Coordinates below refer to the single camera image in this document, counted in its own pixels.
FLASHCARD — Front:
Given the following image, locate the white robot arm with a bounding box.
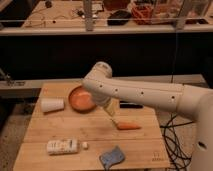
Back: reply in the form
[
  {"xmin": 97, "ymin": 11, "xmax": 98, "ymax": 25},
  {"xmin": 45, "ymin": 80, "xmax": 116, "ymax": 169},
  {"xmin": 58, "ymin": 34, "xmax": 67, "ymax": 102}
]
[{"xmin": 82, "ymin": 62, "xmax": 213, "ymax": 171}]

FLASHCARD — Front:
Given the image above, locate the black rectangular box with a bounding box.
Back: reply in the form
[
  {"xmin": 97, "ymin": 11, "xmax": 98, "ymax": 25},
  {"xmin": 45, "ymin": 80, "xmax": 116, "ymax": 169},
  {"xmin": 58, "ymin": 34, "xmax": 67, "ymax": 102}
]
[{"xmin": 119, "ymin": 102, "xmax": 143, "ymax": 109}]

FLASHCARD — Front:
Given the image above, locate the orange wooden bowl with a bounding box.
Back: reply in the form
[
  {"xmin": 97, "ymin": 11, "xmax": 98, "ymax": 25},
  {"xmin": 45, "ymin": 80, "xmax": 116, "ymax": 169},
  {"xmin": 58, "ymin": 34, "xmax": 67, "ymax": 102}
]
[{"xmin": 68, "ymin": 86, "xmax": 96, "ymax": 113}]

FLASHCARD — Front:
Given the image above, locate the orange toy carrot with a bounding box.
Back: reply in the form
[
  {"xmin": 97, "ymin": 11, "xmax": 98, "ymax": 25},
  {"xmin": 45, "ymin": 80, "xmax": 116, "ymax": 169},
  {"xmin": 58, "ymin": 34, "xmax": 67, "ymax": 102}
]
[{"xmin": 111, "ymin": 119, "xmax": 141, "ymax": 130}]

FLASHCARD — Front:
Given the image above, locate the white paper cup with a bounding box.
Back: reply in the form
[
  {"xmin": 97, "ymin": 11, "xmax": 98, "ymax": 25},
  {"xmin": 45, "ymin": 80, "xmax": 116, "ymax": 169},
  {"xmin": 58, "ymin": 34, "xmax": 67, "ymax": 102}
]
[{"xmin": 41, "ymin": 98, "xmax": 64, "ymax": 113}]

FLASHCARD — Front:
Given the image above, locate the black object on bench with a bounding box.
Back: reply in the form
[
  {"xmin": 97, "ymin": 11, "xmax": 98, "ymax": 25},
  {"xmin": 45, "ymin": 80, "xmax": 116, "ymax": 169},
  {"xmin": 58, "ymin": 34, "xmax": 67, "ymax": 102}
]
[{"xmin": 107, "ymin": 10, "xmax": 131, "ymax": 26}]

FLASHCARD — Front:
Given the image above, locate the blue cloth rag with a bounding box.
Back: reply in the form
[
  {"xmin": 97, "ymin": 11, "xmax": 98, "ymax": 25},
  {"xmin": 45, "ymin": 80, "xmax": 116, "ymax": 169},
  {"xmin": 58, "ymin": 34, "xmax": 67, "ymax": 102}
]
[{"xmin": 99, "ymin": 146, "xmax": 125, "ymax": 171}]

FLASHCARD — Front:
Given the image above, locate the white plastic bottle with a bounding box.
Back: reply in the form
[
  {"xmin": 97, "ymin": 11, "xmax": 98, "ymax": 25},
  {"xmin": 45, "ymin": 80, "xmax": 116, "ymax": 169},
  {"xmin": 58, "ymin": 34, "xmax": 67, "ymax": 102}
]
[{"xmin": 46, "ymin": 139, "xmax": 89, "ymax": 155}]

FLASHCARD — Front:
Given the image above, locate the orange crate on bench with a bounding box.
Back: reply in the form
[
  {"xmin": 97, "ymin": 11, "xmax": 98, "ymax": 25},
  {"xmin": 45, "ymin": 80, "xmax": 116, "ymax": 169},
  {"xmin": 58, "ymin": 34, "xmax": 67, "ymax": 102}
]
[{"xmin": 131, "ymin": 5, "xmax": 152, "ymax": 25}]

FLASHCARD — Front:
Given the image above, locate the metal clamp at left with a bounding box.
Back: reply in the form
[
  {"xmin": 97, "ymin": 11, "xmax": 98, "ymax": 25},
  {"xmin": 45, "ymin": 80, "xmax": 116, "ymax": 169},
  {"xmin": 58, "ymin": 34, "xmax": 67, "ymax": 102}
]
[{"xmin": 0, "ymin": 68, "xmax": 25, "ymax": 86}]

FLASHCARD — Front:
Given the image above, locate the metal frame post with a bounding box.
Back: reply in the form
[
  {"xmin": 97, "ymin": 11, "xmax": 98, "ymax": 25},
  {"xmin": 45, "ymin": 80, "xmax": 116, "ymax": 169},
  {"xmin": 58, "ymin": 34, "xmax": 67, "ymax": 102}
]
[{"xmin": 83, "ymin": 0, "xmax": 93, "ymax": 31}]

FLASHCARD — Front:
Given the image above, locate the black floor cable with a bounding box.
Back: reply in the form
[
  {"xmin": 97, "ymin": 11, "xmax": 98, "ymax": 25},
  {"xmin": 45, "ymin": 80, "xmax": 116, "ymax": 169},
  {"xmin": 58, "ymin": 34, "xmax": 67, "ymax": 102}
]
[{"xmin": 159, "ymin": 113, "xmax": 196, "ymax": 171}]

